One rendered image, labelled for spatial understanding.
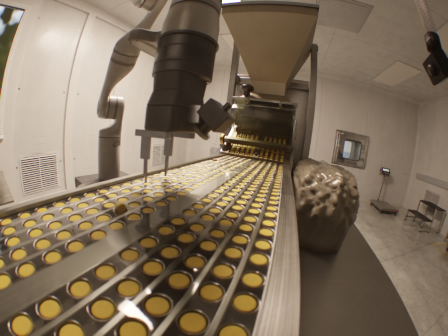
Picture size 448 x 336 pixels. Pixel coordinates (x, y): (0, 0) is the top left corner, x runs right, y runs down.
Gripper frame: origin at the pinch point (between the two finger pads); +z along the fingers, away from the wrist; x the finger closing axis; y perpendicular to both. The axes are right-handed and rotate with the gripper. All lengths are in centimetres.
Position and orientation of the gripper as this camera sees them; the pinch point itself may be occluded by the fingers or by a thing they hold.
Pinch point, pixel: (156, 178)
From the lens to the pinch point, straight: 25.5
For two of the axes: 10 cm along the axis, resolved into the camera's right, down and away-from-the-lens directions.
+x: 3.2, -1.4, 9.4
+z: -1.2, 9.8, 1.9
